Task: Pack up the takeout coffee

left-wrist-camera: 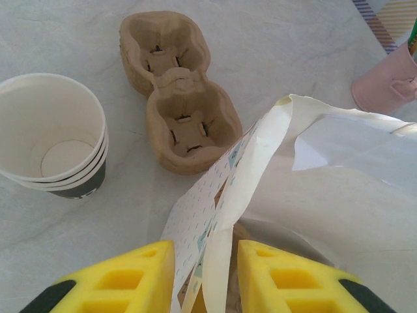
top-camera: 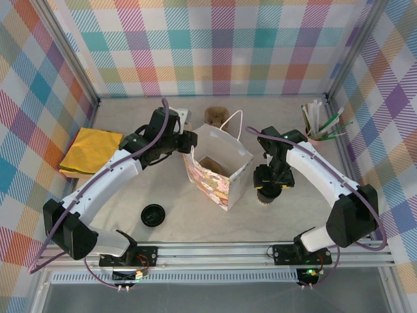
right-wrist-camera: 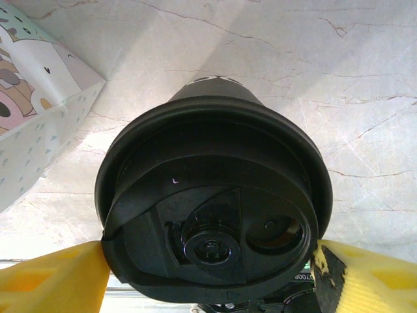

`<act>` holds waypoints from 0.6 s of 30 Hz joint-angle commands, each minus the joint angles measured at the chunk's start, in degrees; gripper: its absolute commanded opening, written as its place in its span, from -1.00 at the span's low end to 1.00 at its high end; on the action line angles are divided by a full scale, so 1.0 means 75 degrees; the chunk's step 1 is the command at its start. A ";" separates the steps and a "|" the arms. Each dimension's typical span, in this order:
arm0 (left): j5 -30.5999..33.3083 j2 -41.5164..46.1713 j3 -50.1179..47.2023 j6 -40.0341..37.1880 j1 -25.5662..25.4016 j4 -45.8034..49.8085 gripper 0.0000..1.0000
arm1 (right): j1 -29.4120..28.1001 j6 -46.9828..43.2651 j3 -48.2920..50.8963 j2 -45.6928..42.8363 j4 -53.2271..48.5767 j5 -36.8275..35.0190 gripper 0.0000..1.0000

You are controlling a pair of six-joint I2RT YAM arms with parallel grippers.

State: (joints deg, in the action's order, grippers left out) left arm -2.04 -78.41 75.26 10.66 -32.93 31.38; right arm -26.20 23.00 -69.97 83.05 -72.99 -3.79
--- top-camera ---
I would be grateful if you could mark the black lidded takeout coffee cup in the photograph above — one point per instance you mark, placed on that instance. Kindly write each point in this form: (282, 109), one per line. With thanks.
(265, 199)

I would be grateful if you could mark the cartoon animal paper gift bag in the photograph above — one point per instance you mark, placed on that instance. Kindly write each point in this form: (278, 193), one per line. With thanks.
(211, 186)

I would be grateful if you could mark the black plastic cup lid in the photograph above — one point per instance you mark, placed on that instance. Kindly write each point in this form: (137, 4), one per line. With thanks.
(153, 216)

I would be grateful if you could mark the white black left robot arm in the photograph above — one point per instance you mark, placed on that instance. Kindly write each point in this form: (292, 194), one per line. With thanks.
(104, 179)

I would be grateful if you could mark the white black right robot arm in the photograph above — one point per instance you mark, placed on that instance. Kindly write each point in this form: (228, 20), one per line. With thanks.
(316, 166)

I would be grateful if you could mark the stack of cardboard cup carriers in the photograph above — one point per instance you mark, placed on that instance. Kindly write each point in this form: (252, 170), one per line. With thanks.
(213, 115)

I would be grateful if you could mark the white paper wrapped straw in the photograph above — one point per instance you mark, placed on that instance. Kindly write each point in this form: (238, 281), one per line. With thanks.
(313, 114)
(318, 111)
(306, 117)

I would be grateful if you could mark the green paper wrapped straw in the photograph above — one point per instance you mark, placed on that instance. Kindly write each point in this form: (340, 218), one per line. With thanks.
(332, 137)
(332, 120)

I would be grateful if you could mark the yellow paper napkin stack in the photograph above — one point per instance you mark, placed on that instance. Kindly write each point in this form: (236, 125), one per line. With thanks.
(91, 150)

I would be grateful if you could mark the straws and stirrers bundle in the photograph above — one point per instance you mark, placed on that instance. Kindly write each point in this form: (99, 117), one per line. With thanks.
(340, 128)

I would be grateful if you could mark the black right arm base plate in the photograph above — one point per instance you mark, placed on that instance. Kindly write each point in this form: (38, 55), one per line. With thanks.
(283, 254)

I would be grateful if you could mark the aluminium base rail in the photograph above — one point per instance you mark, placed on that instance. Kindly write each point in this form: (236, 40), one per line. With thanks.
(211, 252)

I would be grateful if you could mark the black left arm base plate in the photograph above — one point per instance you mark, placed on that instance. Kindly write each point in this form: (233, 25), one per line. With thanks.
(146, 254)

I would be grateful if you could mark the aluminium frame post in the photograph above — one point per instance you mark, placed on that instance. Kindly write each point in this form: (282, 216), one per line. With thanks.
(353, 49)
(69, 52)

